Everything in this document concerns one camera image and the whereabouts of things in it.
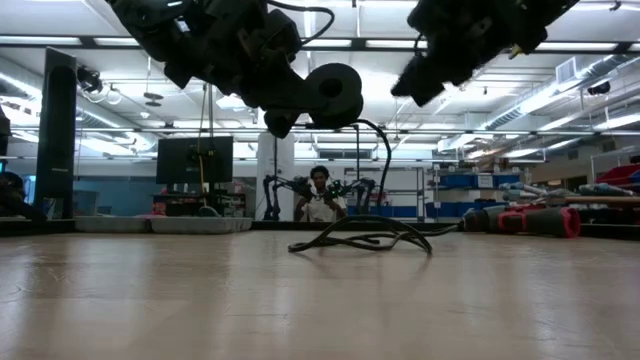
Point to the black monitor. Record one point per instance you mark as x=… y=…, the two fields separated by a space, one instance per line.
x=175 y=160

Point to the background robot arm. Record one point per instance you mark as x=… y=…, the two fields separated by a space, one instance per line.
x=367 y=192
x=271 y=202

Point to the person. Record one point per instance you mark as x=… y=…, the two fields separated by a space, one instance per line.
x=320 y=207

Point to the grey tool kit case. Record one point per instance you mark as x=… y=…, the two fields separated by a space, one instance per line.
x=200 y=225

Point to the ceiling air vent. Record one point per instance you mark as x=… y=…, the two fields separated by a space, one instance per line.
x=568 y=71

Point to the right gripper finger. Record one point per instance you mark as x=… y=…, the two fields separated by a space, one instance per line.
x=420 y=82

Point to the shelf with blue bins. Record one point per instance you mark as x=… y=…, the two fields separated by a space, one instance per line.
x=460 y=181

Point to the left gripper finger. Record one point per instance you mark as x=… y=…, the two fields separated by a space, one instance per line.
x=297 y=95
x=281 y=124

